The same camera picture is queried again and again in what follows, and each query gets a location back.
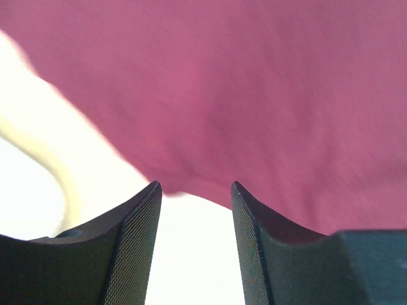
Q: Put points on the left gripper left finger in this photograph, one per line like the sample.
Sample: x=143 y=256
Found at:
x=106 y=260

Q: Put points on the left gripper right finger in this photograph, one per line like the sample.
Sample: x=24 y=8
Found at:
x=283 y=263

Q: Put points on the maroon t shirt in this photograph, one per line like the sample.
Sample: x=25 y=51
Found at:
x=303 y=102

